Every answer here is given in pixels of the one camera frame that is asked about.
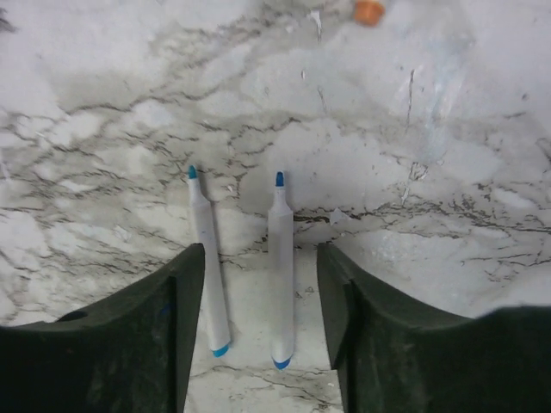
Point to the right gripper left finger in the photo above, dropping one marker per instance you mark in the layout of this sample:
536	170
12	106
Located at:
129	352

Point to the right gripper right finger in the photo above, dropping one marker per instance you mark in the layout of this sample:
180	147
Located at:
394	353

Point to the light blue marker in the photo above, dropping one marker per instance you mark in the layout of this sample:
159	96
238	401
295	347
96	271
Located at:
214	299

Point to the brown cap marker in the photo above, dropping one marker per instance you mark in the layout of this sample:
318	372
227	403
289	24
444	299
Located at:
368	12

